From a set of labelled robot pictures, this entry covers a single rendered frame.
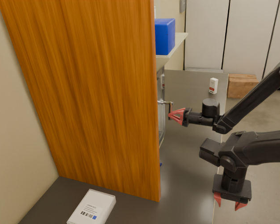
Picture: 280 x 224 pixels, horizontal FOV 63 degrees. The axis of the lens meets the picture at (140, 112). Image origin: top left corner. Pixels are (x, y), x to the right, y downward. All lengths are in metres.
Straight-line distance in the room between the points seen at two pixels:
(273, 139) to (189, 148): 0.76
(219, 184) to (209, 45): 3.31
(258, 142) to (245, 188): 0.24
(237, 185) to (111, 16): 0.56
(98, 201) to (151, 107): 0.46
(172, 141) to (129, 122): 0.54
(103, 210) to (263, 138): 0.64
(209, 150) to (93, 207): 0.51
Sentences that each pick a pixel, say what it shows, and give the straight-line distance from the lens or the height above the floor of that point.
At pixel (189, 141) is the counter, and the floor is 0.94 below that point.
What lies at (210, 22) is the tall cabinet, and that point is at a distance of 3.83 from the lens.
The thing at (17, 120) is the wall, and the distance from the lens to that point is 0.97.
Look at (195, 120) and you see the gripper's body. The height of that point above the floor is 1.15.
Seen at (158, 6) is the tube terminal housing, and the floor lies 1.61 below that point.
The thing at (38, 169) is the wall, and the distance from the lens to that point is 1.11.
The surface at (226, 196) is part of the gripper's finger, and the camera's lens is 0.72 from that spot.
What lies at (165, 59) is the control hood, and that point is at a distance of 0.71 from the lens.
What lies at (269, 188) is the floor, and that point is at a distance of 2.46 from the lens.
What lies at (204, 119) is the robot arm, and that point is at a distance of 1.04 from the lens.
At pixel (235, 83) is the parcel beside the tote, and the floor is 0.25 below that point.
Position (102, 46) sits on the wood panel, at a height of 1.56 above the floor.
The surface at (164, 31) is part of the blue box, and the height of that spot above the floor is 1.58.
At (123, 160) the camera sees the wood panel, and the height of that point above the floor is 1.13.
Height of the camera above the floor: 1.72
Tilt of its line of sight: 31 degrees down
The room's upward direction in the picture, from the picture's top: 5 degrees counter-clockwise
